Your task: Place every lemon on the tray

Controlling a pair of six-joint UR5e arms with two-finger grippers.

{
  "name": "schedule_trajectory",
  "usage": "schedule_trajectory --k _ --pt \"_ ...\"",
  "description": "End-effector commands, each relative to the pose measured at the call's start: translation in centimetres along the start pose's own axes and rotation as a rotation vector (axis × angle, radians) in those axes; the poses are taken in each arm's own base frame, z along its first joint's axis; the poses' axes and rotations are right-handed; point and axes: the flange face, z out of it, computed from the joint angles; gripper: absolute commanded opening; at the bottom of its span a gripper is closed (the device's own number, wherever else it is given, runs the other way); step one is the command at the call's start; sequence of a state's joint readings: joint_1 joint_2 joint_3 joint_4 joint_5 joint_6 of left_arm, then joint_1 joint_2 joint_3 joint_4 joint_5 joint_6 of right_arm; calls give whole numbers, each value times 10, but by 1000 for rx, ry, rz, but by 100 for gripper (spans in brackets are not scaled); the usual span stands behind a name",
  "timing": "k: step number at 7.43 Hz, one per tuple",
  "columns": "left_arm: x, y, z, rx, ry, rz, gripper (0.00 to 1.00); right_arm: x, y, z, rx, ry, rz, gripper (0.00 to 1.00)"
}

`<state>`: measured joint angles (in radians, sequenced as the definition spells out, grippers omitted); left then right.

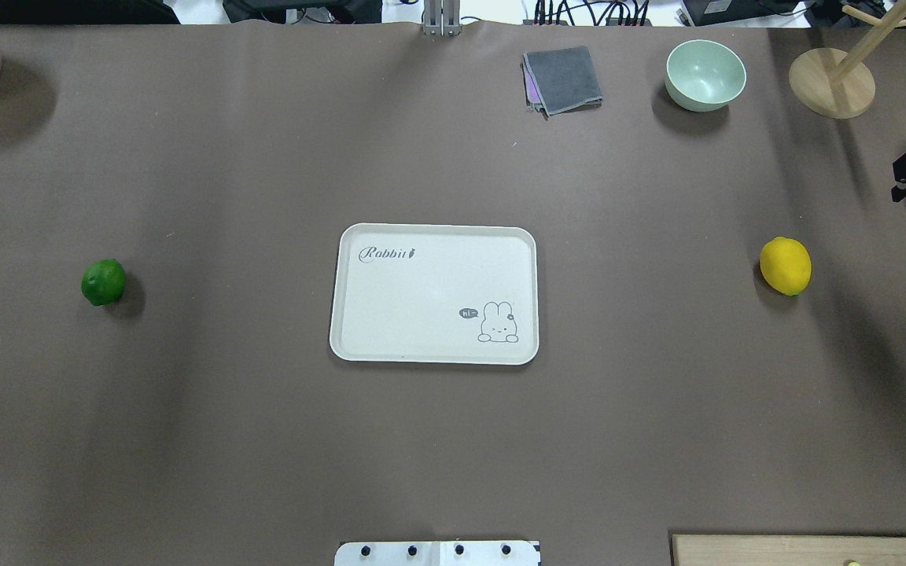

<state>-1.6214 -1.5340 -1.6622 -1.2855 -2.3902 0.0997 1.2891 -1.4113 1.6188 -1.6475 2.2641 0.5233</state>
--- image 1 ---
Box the green lime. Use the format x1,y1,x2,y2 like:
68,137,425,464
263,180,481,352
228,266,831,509
80,259,127,306

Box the wooden stand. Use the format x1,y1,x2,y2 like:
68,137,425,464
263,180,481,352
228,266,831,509
790,1,906,119

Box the grey folded cloth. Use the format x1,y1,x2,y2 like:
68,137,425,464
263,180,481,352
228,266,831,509
521,46,603,117

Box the aluminium frame post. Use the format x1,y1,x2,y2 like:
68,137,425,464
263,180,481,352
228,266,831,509
422,0,462,37

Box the yellow lemon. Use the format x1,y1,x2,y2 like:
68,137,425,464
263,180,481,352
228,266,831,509
759,237,812,296

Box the white rabbit tray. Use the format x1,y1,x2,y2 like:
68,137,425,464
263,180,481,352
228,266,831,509
330,222,540,366

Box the wooden cutting board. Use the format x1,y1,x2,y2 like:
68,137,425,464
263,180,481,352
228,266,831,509
670,534,906,565

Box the mint green bowl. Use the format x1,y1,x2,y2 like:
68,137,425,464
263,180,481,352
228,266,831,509
665,39,747,112

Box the white mounting plate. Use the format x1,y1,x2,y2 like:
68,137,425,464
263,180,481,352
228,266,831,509
334,539,542,565

